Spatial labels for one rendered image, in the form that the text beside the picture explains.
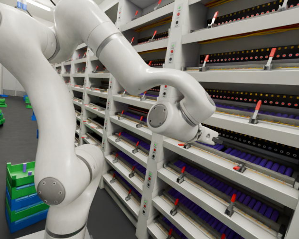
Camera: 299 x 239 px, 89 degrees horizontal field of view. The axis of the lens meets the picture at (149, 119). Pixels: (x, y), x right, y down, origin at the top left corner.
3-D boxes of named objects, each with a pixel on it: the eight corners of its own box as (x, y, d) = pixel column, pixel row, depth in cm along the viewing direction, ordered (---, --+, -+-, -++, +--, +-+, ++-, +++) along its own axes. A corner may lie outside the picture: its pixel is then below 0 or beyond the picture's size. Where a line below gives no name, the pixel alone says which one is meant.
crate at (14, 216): (10, 223, 95) (11, 211, 94) (5, 204, 108) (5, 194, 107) (62, 202, 118) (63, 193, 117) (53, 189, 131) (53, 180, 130)
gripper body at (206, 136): (208, 122, 44) (221, 130, 52) (179, 115, 51) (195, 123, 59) (199, 146, 44) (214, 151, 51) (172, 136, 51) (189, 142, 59)
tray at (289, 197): (295, 210, 49) (303, 187, 46) (162, 146, 94) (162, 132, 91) (303, 180, 62) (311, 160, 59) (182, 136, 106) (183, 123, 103)
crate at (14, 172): (12, 188, 92) (12, 176, 91) (6, 173, 104) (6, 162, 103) (64, 174, 115) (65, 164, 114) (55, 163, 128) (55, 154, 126)
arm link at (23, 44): (105, 176, 51) (80, 212, 35) (72, 183, 53) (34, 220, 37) (58, 22, 45) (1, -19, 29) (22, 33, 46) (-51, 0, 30)
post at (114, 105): (100, 188, 154) (125, -7, 128) (97, 184, 161) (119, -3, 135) (117, 183, 168) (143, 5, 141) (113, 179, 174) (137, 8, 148)
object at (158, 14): (174, 10, 89) (175, -19, 84) (121, 32, 133) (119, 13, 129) (194, 16, 101) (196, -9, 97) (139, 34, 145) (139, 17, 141)
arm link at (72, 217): (34, 232, 43) (43, 155, 40) (72, 192, 62) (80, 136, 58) (75, 243, 43) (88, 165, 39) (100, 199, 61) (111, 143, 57)
